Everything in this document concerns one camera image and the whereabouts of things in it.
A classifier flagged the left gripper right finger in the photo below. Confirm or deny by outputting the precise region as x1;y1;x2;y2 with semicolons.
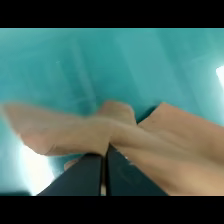
105;143;168;197

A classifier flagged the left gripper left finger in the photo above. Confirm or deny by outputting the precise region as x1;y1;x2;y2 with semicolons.
37;153;103;197

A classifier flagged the orange-brown shirt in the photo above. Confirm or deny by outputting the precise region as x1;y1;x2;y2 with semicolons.
1;100;224;197

